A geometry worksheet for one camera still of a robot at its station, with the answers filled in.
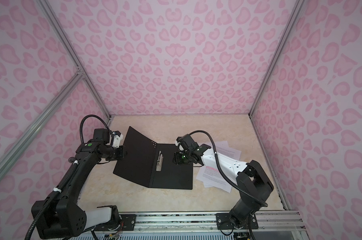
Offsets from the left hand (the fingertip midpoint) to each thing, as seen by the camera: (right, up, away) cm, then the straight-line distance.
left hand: (126, 151), depth 82 cm
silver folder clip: (+16, -8, +12) cm, 22 cm away
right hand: (+26, -4, 0) cm, 26 cm away
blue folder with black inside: (+11, -10, +11) cm, 19 cm away
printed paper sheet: (+61, -2, +15) cm, 63 cm away
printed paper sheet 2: (+48, -17, +7) cm, 51 cm away
